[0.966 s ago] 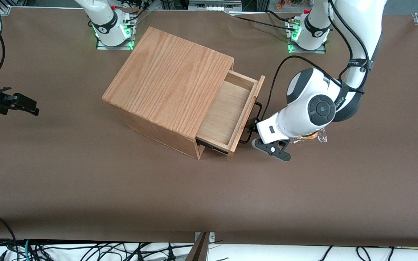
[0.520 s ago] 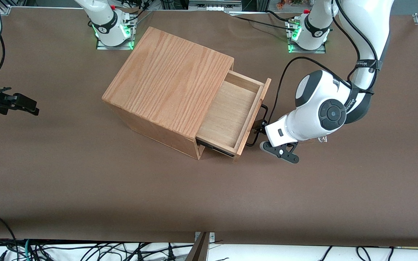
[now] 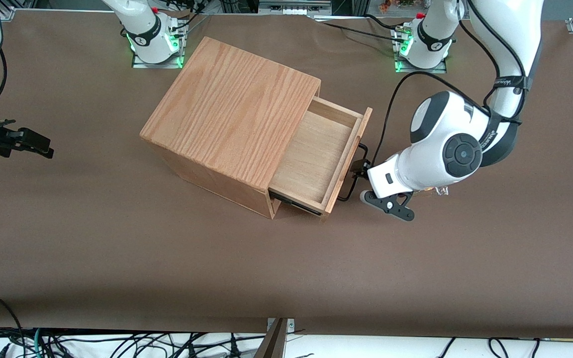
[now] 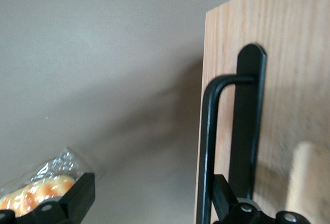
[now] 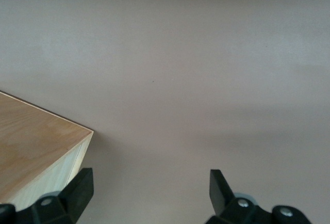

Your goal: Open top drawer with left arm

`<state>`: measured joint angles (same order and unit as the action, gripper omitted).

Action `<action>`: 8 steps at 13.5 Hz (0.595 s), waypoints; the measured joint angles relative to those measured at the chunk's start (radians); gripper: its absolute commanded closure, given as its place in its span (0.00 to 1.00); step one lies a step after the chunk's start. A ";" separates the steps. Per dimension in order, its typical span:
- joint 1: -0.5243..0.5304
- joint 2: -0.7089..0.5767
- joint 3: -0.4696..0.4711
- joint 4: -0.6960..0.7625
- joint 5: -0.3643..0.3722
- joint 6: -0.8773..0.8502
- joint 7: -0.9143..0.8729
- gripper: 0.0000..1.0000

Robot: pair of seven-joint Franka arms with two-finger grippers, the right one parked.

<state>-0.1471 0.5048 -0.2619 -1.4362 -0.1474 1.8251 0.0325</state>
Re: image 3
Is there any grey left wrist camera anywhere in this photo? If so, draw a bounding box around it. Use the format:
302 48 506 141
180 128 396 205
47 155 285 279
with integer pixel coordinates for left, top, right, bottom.
359 189 416 222

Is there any wooden drawer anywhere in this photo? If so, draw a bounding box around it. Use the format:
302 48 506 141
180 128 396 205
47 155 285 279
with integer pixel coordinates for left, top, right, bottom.
268 96 373 223

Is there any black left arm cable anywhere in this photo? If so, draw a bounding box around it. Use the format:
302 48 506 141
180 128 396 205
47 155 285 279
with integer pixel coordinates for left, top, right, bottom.
370 0 529 168

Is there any black cable on table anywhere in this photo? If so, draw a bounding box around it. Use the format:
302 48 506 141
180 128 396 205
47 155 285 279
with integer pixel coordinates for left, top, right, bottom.
311 13 407 43

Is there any silver metal bracket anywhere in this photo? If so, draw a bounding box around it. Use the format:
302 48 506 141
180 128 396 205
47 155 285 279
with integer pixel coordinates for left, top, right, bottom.
267 318 295 333

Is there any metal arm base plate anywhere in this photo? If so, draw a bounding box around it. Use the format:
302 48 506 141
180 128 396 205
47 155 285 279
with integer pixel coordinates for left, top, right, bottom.
132 19 187 70
393 26 448 75

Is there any brown table cover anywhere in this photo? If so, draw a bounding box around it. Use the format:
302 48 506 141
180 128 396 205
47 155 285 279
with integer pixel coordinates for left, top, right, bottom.
0 9 573 340

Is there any wooden drawer cabinet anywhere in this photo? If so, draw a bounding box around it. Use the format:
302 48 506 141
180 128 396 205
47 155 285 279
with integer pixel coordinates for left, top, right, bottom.
139 36 322 220

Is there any plastic wrapped bread roll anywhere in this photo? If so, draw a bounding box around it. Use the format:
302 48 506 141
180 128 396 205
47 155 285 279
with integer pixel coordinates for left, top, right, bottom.
413 185 450 197

